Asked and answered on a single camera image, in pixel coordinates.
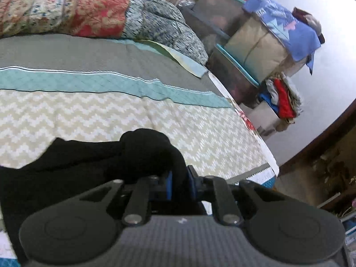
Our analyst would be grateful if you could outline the white cardboard box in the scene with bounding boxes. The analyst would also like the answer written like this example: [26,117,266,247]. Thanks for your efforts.
[247,100,283,137]

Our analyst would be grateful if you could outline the folded patchwork quilt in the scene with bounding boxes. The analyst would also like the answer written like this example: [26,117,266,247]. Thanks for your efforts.
[0,0,210,65]

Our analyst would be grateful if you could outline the pile of colourful clothes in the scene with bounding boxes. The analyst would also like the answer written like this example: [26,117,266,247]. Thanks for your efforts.
[257,72,305,125]

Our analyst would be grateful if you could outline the wooden door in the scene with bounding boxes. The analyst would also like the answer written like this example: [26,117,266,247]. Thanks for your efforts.
[278,97,356,212]

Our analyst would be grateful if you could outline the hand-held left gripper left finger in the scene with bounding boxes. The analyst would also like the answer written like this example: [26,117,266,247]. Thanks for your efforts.
[79,171,173,226]

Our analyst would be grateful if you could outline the white floral bed sheet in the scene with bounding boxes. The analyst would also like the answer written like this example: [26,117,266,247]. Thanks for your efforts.
[208,71,280,182]

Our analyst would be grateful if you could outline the dark red and grey clothes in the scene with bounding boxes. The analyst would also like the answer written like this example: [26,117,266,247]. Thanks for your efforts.
[291,7,326,44]

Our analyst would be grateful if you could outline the beige fabric storage bag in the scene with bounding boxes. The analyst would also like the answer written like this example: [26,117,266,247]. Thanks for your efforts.
[224,13,296,82]

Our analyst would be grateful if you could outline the clear bin with teal lid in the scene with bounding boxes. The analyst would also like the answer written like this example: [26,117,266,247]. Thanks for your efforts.
[180,0,251,39]
[207,43,261,109]

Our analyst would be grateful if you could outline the blue printed cloth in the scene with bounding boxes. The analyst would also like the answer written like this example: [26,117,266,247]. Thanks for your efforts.
[241,0,322,75]

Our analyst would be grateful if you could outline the teal bed skirt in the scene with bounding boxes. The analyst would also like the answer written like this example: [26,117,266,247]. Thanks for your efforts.
[261,176,276,190]

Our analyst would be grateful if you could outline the chevron striped bed quilt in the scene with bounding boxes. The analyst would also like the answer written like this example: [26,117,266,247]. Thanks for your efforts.
[0,33,279,267]

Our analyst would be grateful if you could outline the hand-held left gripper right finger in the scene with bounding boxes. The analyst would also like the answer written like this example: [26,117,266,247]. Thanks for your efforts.
[187,165,285,226]

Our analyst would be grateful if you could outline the black pants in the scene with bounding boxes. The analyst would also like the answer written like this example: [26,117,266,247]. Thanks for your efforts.
[0,128,208,266]

